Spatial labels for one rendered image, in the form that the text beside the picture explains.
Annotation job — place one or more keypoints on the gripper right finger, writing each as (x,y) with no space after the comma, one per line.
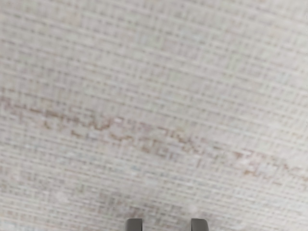
(199,225)

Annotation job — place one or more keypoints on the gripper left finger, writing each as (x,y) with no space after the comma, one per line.
(133,225)

